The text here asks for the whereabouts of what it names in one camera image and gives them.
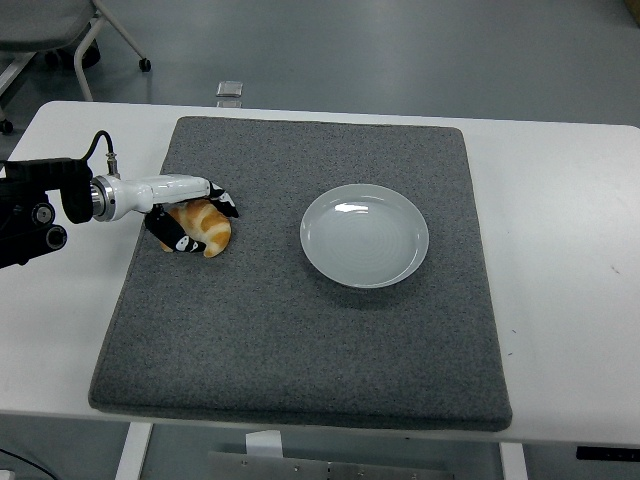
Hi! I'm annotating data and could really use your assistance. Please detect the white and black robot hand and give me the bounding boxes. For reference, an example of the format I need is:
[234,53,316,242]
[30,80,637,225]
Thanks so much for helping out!
[105,173,241,256]

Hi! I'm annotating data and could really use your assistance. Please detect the golden croissant bread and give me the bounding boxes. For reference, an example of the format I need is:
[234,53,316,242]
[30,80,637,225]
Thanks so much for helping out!
[159,199,233,259]

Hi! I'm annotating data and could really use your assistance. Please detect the round pale grey plate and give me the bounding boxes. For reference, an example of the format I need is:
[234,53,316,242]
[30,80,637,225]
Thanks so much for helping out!
[299,183,431,290]

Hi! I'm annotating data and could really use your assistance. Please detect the grey metal plate with screws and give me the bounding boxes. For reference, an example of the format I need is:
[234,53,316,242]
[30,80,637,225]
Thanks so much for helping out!
[207,450,456,480]

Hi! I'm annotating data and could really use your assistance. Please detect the grey felt mat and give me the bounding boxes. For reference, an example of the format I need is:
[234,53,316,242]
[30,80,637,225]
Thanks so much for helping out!
[87,116,515,433]

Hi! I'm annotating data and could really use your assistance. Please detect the grey office chair with castors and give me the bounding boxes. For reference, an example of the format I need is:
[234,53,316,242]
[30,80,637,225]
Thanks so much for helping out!
[0,0,153,135]

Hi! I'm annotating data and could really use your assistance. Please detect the white table leg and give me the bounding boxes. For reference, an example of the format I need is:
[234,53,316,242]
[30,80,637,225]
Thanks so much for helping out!
[114,422,154,480]
[499,442,529,480]

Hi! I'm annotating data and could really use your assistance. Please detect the black table control panel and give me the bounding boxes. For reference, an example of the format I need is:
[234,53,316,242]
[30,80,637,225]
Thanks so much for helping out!
[575,445,640,462]

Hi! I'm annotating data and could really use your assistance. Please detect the thin black floor cable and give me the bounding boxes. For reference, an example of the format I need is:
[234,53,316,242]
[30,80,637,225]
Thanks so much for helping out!
[0,447,51,480]

